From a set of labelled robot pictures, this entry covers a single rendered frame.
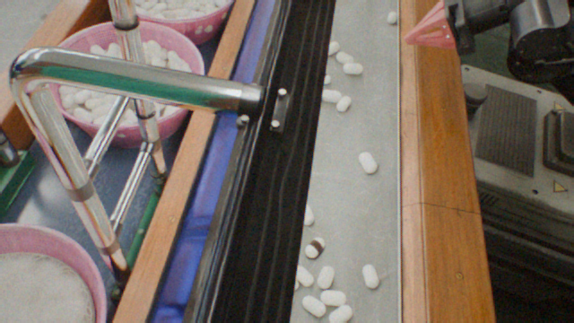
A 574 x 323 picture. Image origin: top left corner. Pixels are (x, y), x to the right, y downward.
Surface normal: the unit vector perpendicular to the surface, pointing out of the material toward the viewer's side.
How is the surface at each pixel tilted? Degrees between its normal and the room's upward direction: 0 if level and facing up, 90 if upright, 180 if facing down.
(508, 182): 0
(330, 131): 0
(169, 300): 58
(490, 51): 0
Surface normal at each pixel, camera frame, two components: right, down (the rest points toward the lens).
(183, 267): -0.77, -0.47
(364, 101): 0.11, -0.58
